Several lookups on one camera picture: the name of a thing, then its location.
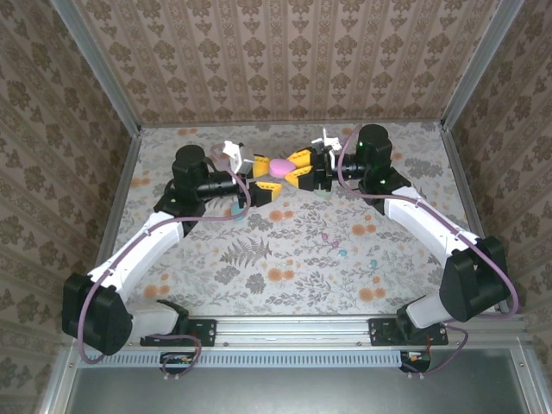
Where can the pink earbud charging case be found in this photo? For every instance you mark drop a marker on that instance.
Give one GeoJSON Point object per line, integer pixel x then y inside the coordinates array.
{"type": "Point", "coordinates": [281, 167]}

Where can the mint green earbud charging case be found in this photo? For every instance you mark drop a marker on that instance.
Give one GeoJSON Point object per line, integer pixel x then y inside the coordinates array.
{"type": "Point", "coordinates": [323, 194]}

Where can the blue earbud charging case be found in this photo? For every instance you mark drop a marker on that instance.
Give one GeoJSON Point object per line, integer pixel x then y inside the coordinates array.
{"type": "Point", "coordinates": [235, 212]}

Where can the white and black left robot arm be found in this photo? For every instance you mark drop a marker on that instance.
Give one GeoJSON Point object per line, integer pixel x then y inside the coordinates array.
{"type": "Point", "coordinates": [138, 250]}

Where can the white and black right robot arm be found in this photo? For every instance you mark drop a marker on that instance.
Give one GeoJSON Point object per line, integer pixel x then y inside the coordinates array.
{"type": "Point", "coordinates": [422, 220]}

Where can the wide aluminium extrusion beam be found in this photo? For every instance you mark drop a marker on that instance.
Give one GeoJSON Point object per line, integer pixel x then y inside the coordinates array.
{"type": "Point", "coordinates": [293, 330]}

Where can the grey metal panel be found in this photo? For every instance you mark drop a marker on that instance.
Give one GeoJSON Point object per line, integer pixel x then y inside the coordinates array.
{"type": "Point", "coordinates": [293, 392]}

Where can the thin aluminium frame rail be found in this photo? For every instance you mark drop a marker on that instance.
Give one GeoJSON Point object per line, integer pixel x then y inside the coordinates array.
{"type": "Point", "coordinates": [397, 124]}

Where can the aluminium corner post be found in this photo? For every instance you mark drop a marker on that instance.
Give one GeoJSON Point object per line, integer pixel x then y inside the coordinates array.
{"type": "Point", "coordinates": [97, 64]}
{"type": "Point", "coordinates": [479, 64]}

